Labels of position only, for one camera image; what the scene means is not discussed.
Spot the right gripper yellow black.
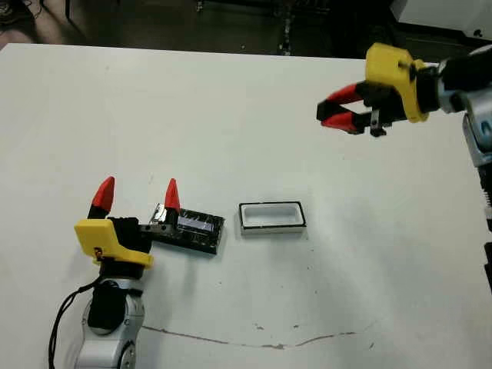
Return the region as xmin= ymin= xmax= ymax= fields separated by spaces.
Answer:
xmin=315 ymin=42 xmax=444 ymax=138

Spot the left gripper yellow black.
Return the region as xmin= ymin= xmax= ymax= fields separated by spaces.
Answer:
xmin=73 ymin=175 xmax=182 ymax=271

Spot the black circuit board module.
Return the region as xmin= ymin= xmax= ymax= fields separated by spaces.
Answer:
xmin=151 ymin=206 xmax=227 ymax=255

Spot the white cabinet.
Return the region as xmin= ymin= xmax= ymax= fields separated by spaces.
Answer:
xmin=388 ymin=0 xmax=492 ymax=40

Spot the camera box base white inlay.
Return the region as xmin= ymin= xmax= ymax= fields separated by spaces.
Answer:
xmin=238 ymin=201 xmax=308 ymax=237

